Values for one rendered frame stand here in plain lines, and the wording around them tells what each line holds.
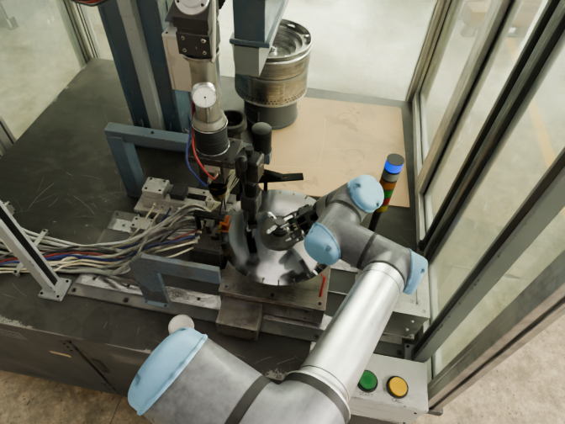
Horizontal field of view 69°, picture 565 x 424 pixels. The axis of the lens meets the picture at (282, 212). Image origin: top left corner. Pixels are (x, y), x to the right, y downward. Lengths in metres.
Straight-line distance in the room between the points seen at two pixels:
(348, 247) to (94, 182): 1.13
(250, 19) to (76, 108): 1.12
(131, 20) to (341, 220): 0.94
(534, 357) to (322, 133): 1.45
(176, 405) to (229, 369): 0.07
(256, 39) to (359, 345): 0.81
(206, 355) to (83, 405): 1.57
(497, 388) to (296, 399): 1.75
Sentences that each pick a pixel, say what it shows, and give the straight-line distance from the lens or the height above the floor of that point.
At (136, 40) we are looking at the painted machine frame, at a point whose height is 1.20.
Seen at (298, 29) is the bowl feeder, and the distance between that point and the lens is 1.76.
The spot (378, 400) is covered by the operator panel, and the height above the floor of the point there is 0.90.
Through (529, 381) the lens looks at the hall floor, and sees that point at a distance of 2.29.
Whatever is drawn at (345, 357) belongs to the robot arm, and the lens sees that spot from 0.58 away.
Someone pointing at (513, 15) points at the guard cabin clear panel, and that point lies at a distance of 1.16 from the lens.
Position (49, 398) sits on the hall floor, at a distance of 2.14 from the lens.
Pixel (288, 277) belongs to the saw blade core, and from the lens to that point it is 1.07.
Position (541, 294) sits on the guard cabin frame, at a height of 1.34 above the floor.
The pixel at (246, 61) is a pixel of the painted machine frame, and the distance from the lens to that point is 1.18.
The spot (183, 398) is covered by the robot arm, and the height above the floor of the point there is 1.39.
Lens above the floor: 1.87
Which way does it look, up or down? 51 degrees down
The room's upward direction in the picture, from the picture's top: 3 degrees clockwise
